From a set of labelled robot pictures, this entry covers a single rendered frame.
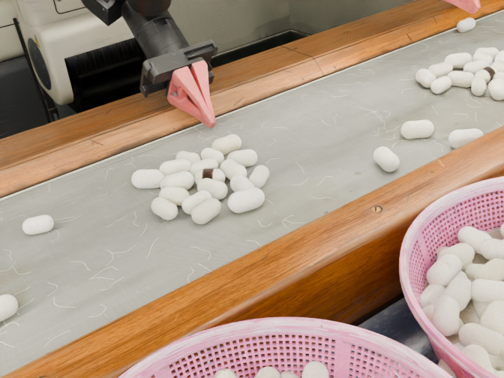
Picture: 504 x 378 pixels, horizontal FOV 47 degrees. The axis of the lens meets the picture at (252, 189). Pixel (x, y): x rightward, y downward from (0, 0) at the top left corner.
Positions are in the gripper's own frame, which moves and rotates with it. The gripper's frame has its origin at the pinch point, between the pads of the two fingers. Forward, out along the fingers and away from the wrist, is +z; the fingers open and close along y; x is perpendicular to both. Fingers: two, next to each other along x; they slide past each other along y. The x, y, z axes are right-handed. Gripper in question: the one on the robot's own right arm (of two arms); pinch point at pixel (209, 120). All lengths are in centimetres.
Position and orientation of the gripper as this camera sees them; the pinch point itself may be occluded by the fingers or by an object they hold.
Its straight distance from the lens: 74.0
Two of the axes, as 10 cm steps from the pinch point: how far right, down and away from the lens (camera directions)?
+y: 8.3, -3.8, 4.1
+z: 5.0, 8.3, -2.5
